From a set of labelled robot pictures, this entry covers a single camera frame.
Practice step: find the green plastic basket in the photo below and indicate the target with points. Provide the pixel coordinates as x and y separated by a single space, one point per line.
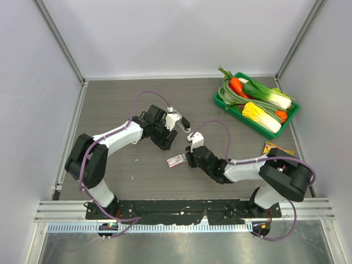
236 111

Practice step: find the colourful snack packet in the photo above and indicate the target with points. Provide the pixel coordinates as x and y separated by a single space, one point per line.
268 146

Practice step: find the yellow napa cabbage toy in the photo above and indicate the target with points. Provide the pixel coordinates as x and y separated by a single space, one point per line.
260 117

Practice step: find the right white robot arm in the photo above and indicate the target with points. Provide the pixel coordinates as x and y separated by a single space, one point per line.
286 177

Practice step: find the red white staple box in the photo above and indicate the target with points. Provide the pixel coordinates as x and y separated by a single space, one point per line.
174 161

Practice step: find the small orange carrot toy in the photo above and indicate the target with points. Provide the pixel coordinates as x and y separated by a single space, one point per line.
282 115

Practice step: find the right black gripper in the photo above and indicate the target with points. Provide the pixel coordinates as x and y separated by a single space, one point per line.
190 157

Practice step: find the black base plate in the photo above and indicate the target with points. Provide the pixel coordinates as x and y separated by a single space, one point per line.
188 212

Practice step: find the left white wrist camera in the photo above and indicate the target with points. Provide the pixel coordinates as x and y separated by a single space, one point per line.
172 118

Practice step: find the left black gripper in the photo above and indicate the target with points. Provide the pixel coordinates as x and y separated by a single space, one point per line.
165 143

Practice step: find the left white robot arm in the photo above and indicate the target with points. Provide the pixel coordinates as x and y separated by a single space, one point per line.
88 158

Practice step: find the green long beans toy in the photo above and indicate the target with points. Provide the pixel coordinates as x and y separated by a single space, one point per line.
231 97

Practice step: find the bok choy toy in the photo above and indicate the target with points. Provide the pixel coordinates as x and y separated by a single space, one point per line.
265 94

